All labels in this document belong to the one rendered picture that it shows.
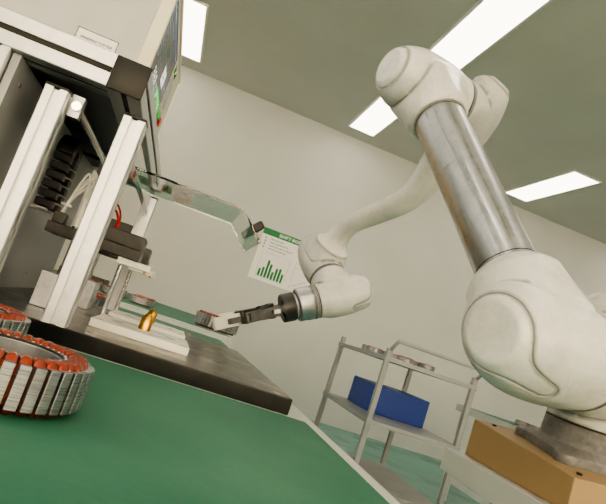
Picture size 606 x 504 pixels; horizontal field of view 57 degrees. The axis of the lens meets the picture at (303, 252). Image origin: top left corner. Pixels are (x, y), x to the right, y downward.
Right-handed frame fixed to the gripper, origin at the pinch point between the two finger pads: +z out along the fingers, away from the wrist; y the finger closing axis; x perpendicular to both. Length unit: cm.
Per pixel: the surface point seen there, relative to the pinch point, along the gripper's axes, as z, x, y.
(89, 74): 16, 38, -70
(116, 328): 19, 6, -55
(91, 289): 25.1, 13.0, -27.4
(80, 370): 18, 6, -101
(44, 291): 29, 13, -52
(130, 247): 16, 18, -51
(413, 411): -127, -95, 192
